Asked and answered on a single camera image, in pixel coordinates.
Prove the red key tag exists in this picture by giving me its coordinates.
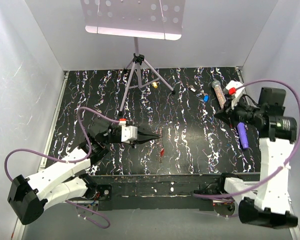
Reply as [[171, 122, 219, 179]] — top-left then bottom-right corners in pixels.
[[160, 148, 165, 157]]

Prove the blue key tag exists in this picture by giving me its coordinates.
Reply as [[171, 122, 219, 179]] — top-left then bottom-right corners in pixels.
[[196, 93, 209, 103]]

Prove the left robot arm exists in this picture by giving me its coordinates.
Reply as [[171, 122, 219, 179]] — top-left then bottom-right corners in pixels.
[[7, 117, 161, 225]]

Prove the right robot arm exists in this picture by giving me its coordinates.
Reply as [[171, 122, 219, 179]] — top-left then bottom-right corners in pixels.
[[214, 87, 298, 229]]

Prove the purple plastic tool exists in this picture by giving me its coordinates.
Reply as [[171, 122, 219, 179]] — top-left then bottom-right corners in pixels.
[[236, 122, 249, 150]]

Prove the sprinkles filled tube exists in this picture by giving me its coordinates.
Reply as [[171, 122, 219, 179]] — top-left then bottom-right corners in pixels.
[[211, 80, 226, 109]]

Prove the yellow key tag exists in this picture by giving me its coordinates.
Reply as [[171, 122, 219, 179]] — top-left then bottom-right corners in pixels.
[[151, 82, 158, 89]]

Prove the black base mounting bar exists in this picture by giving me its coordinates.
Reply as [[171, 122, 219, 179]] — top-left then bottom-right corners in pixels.
[[92, 174, 220, 211]]

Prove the lilac music stand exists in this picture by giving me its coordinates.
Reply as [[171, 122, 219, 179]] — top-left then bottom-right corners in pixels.
[[80, 0, 186, 115]]

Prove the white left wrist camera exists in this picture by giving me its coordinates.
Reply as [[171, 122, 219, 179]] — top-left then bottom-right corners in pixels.
[[119, 118, 138, 144]]

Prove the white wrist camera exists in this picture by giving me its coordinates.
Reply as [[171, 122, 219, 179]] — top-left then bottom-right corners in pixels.
[[225, 80, 245, 109], [119, 118, 138, 144]]

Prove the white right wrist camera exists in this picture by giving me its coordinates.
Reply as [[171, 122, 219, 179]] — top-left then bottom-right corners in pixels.
[[225, 80, 245, 109]]

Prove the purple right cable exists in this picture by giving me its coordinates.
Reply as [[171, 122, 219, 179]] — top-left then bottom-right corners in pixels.
[[192, 79, 300, 203]]

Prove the purple cable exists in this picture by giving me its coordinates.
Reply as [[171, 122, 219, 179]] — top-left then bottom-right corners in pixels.
[[192, 79, 300, 203], [4, 106, 127, 229]]

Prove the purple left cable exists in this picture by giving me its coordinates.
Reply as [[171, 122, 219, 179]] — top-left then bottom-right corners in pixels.
[[4, 106, 127, 229]]

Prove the aluminium frame rail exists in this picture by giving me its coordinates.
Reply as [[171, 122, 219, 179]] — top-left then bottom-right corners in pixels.
[[11, 71, 71, 238]]

